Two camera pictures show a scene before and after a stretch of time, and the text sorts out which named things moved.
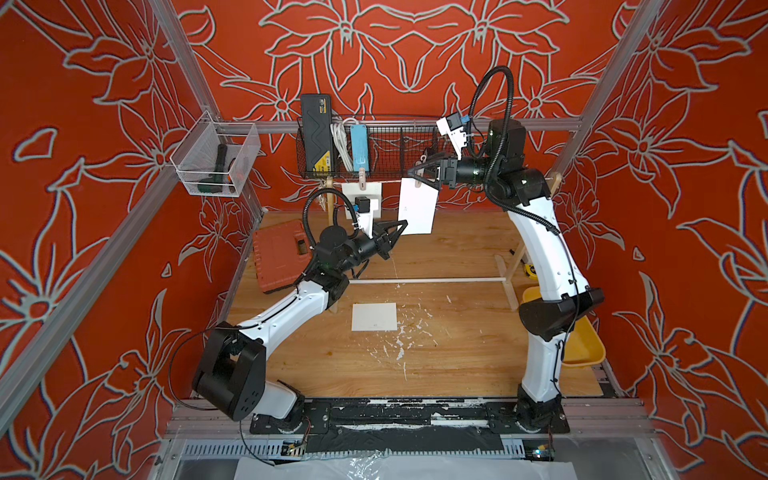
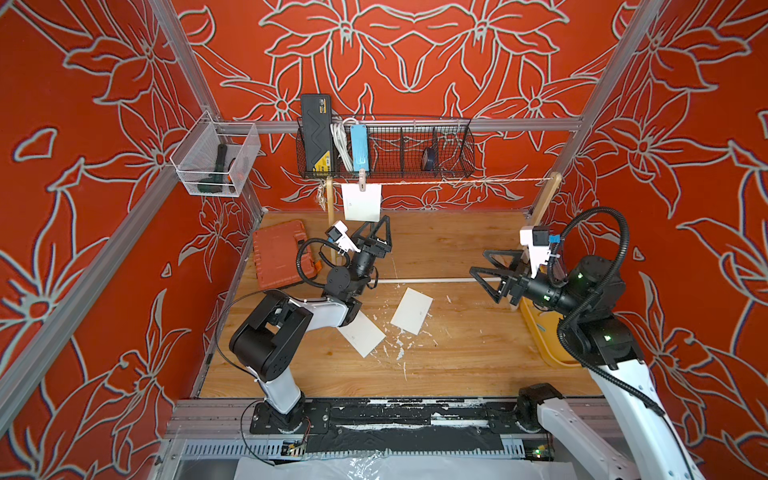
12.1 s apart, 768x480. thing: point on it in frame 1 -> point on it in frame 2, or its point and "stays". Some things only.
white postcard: (417, 206) -> (411, 311)
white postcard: (371, 190) stays
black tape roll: (427, 152) stays
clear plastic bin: (217, 159) stays
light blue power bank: (360, 151) stays
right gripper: (448, 170) -> (520, 287)
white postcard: (368, 317) -> (362, 333)
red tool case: (282, 254) stays
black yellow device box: (318, 131) stays
